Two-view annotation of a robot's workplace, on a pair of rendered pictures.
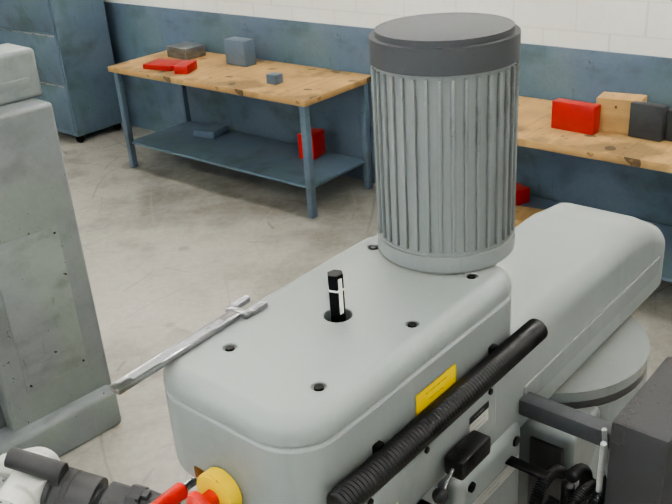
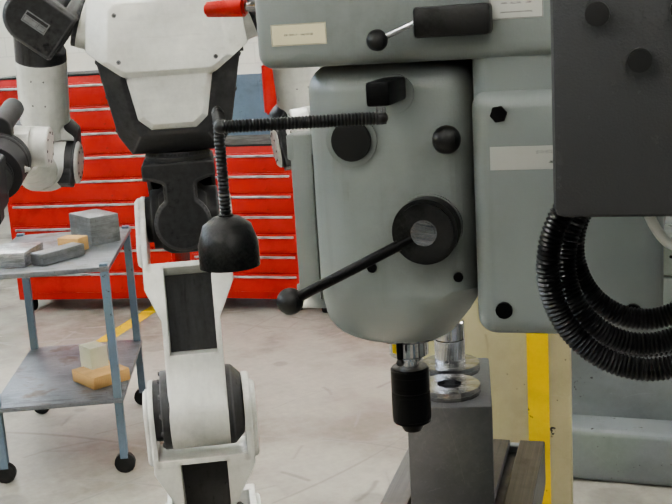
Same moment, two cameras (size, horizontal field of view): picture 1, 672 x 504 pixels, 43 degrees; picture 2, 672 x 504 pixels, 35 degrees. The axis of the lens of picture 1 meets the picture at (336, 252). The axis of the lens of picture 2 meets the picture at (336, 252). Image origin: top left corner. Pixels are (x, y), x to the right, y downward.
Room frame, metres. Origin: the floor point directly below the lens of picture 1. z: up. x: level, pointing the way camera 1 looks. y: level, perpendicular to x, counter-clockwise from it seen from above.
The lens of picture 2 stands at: (0.35, -1.07, 1.68)
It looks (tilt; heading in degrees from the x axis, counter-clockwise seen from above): 12 degrees down; 64
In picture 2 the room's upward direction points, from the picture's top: 4 degrees counter-clockwise
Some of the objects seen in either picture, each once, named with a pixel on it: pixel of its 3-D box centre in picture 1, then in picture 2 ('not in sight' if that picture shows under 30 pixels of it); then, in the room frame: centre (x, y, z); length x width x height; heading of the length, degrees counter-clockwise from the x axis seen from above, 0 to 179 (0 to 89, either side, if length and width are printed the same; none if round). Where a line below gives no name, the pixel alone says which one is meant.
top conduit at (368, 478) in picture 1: (448, 404); not in sight; (0.88, -0.13, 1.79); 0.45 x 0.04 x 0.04; 138
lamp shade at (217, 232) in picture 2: not in sight; (228, 240); (0.77, 0.10, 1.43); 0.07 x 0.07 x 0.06
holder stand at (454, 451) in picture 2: not in sight; (452, 435); (1.16, 0.23, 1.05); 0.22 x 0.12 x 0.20; 57
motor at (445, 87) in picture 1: (444, 141); not in sight; (1.14, -0.16, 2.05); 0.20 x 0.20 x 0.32
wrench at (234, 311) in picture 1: (190, 341); not in sight; (0.91, 0.19, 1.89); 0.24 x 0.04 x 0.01; 141
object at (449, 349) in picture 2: not in sight; (449, 343); (1.18, 0.27, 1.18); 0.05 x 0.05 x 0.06
